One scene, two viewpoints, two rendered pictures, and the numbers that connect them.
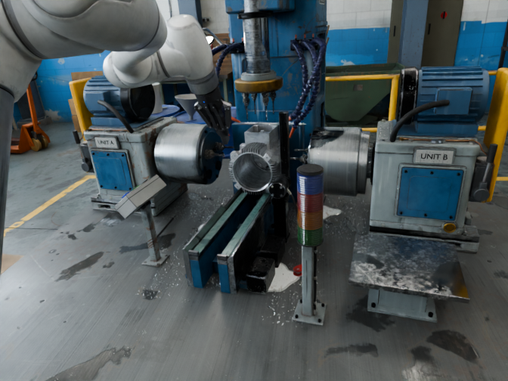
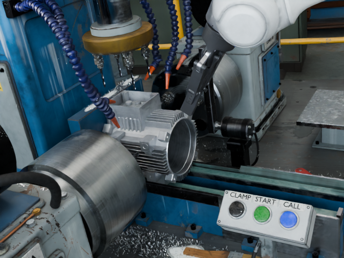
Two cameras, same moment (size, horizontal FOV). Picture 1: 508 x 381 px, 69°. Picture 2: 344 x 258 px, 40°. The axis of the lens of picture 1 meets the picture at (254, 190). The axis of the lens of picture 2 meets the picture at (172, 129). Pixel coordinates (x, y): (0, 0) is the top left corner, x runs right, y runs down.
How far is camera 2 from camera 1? 1.51 m
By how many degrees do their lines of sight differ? 69
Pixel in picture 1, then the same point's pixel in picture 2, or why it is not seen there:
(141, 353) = not seen: outside the picture
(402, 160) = (258, 52)
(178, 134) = (94, 161)
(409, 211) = (268, 94)
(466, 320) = not seen: outside the picture
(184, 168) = (133, 204)
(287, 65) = (74, 15)
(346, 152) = (229, 68)
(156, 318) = not seen: outside the picture
